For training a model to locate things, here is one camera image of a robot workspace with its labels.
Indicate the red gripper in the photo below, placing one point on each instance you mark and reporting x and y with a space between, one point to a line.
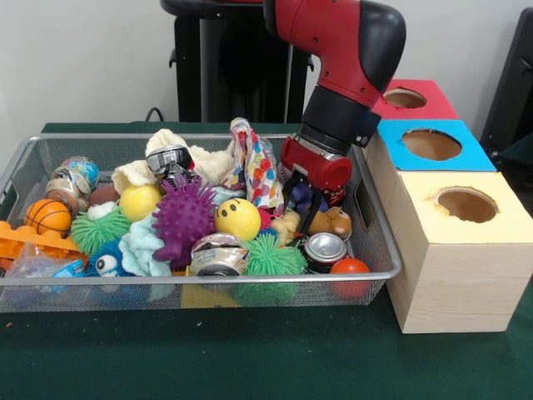
320 171

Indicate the yellow plush duck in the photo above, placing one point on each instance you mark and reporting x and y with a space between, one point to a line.
287 225

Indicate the brown plush toy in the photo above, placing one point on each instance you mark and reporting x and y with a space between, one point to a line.
333 221

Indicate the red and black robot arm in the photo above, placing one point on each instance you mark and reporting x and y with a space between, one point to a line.
333 41

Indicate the silver mesh bin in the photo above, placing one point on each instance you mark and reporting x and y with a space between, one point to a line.
381 250

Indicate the wooden box with three holes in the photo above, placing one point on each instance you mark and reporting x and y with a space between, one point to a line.
458 283

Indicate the purple toy block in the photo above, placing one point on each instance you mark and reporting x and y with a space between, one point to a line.
300 199

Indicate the white cloth with coloured dots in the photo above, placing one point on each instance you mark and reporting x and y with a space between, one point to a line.
258 171

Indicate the crushed black can silver lid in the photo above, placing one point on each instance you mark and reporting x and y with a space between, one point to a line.
325 248

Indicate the yellow smiley ball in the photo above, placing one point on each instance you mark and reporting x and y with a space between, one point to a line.
237 218

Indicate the red ball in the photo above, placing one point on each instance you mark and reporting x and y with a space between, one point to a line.
350 271

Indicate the purple spiky rubber toy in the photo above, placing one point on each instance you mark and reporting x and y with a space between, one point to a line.
183 212

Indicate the cream cloth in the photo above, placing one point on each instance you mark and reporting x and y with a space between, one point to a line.
166 139

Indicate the dark green table cloth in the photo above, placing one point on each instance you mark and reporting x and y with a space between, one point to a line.
520 154
250 354

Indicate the black chair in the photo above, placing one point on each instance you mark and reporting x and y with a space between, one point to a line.
516 83

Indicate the orange basketball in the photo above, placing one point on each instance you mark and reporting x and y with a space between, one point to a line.
48 216

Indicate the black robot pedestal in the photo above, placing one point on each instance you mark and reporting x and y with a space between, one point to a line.
233 62

